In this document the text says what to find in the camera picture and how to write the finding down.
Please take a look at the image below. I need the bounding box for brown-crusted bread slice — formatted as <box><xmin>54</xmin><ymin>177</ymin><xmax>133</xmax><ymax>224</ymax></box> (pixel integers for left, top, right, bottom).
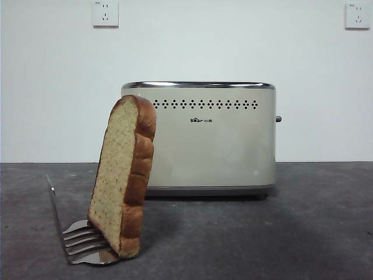
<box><xmin>87</xmin><ymin>94</ymin><xmax>157</xmax><ymax>259</ymax></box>

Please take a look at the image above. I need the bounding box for cream two-slot toaster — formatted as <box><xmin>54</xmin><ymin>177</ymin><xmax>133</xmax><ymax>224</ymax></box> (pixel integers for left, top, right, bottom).
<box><xmin>121</xmin><ymin>80</ymin><xmax>283</xmax><ymax>201</ymax></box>

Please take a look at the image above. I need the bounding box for shiny metal toast rack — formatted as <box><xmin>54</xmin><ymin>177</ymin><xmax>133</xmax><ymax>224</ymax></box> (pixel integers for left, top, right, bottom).
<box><xmin>45</xmin><ymin>174</ymin><xmax>122</xmax><ymax>267</ymax></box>

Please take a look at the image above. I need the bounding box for white wall socket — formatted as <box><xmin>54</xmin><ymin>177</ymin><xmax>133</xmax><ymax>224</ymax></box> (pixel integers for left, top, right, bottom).
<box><xmin>93</xmin><ymin>1</ymin><xmax>119</xmax><ymax>29</ymax></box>
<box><xmin>344</xmin><ymin>3</ymin><xmax>370</xmax><ymax>30</ymax></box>

